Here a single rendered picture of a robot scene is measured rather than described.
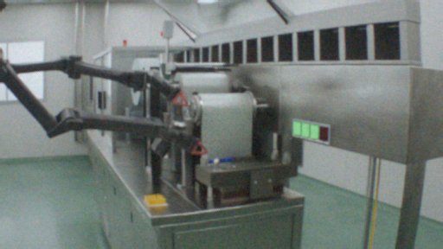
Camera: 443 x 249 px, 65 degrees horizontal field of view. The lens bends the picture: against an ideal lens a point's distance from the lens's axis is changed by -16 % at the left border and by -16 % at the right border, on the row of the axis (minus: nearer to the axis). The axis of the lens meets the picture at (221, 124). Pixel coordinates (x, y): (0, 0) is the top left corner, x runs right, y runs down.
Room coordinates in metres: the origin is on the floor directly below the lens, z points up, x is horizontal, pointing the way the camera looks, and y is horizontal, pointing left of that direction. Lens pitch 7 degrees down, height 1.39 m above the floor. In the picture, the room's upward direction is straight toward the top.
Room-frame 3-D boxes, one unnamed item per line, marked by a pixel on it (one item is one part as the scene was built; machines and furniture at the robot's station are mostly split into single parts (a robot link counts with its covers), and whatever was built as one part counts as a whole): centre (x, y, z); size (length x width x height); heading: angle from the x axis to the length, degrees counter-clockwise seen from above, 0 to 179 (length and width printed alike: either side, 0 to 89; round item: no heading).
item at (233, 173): (1.66, -0.11, 1.00); 0.40 x 0.16 x 0.06; 114
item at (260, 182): (1.58, -0.16, 0.96); 0.10 x 0.03 x 0.11; 114
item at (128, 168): (2.63, 0.46, 0.88); 2.52 x 0.66 x 0.04; 24
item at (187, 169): (1.77, 0.16, 1.05); 0.06 x 0.05 x 0.31; 114
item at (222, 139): (1.75, -0.02, 1.11); 0.23 x 0.01 x 0.18; 114
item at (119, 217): (2.64, 0.45, 0.43); 2.52 x 0.64 x 0.86; 24
